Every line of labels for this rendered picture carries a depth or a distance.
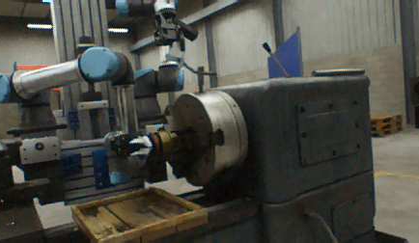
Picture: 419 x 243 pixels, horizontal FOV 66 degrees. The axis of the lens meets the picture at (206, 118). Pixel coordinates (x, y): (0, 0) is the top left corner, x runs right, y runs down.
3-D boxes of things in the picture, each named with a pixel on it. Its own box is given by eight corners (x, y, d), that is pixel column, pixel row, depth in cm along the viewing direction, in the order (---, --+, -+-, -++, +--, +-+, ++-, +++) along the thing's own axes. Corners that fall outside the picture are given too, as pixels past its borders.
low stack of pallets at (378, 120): (370, 130, 888) (369, 114, 885) (404, 130, 820) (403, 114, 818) (347, 136, 812) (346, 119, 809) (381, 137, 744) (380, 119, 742)
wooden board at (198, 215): (156, 197, 121) (155, 186, 121) (209, 222, 91) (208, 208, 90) (71, 218, 105) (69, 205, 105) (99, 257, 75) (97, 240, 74)
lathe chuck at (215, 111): (189, 166, 129) (188, 87, 122) (238, 195, 103) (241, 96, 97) (169, 170, 124) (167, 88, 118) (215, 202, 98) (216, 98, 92)
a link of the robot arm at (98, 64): (14, 105, 137) (131, 77, 126) (-16, 107, 123) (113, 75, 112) (8, 78, 137) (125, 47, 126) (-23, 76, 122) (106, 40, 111)
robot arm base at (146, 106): (128, 116, 168) (126, 97, 167) (156, 113, 175) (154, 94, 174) (136, 116, 154) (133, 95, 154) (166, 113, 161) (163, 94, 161)
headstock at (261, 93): (293, 157, 171) (287, 84, 169) (381, 169, 130) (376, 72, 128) (196, 181, 139) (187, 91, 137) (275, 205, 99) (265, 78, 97)
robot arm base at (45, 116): (19, 127, 146) (16, 105, 145) (56, 123, 153) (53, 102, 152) (16, 128, 132) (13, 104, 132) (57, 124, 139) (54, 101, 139)
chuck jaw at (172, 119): (191, 135, 113) (179, 107, 118) (196, 126, 109) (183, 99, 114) (162, 139, 107) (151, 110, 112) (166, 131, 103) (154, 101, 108)
